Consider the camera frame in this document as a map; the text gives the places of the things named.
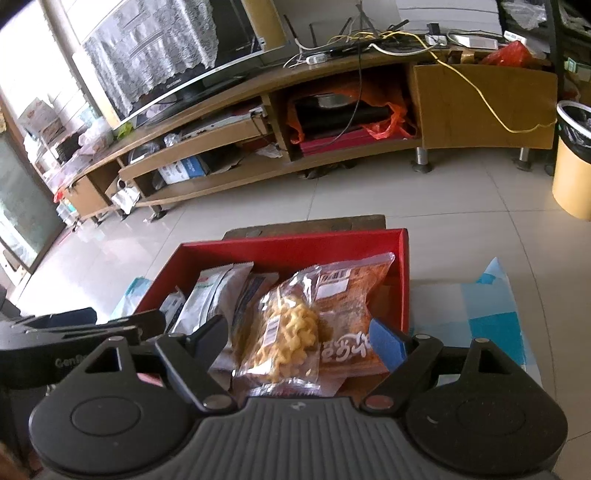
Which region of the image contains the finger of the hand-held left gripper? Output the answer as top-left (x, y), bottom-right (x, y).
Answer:
top-left (34, 308), bottom-right (98, 325)
top-left (0, 310), bottom-right (167, 346)

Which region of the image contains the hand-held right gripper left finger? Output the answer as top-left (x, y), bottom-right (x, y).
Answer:
top-left (71, 315), bottom-right (238, 414)

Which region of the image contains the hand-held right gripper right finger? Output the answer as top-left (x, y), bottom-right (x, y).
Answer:
top-left (360, 318), bottom-right (522, 414)

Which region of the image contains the orange-brown snack packet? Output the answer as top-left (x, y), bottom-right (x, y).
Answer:
top-left (314, 251), bottom-right (397, 377)

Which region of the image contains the clear bag of yellow waffles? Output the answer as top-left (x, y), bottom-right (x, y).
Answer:
top-left (231, 265), bottom-right (325, 398)

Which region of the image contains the red cardboard box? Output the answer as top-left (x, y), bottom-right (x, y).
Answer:
top-left (134, 228), bottom-right (411, 394)

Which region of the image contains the blue checkered tablecloth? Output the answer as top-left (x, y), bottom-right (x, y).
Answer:
top-left (111, 256), bottom-right (543, 402)

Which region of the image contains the small plastic drawer unit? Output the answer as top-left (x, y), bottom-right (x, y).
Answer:
top-left (54, 198), bottom-right (82, 228)

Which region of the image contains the crumpled white bag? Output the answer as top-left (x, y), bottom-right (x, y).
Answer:
top-left (110, 178), bottom-right (140, 216)

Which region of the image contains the white and blue box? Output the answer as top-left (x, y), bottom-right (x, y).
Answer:
top-left (157, 156), bottom-right (208, 185)

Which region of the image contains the printed cardboard carton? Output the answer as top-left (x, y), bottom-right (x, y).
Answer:
top-left (18, 98), bottom-right (65, 139)

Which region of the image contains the red flat box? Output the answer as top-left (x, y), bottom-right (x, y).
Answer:
top-left (299, 128), bottom-right (414, 152)

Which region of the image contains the silver media player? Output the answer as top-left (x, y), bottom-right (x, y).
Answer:
top-left (178, 105), bottom-right (269, 142)

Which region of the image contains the orange plastic bag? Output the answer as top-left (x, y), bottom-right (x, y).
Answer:
top-left (286, 85), bottom-right (419, 145)

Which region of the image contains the black flat cooker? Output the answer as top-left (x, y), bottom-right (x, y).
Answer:
top-left (295, 95), bottom-right (400, 139)

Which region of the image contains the yellow trash bin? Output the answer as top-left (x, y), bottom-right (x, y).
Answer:
top-left (551, 99), bottom-right (591, 220)

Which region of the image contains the wooden television stand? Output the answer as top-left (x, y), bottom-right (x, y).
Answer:
top-left (58, 53), bottom-right (559, 222)

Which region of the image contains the metal pot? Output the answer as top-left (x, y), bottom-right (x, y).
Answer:
top-left (311, 91), bottom-right (363, 108)

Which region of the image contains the white lace cover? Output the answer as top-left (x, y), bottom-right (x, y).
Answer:
top-left (83, 0), bottom-right (221, 121)

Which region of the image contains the black router with antennas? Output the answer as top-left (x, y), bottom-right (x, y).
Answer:
top-left (281, 14), bottom-right (411, 57)

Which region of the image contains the flat screen television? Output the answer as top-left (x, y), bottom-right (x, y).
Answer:
top-left (71, 0), bottom-right (283, 131)

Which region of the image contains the red plastic bag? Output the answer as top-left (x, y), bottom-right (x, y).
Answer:
top-left (480, 41), bottom-right (532, 65)

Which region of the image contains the white set-top box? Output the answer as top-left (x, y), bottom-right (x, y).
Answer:
top-left (450, 32), bottom-right (499, 49)

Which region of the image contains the black storage shelf rack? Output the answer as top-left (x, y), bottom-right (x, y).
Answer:
top-left (496, 0), bottom-right (591, 103)

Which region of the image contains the yellow cable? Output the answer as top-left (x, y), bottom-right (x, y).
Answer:
top-left (332, 30), bottom-right (557, 134)

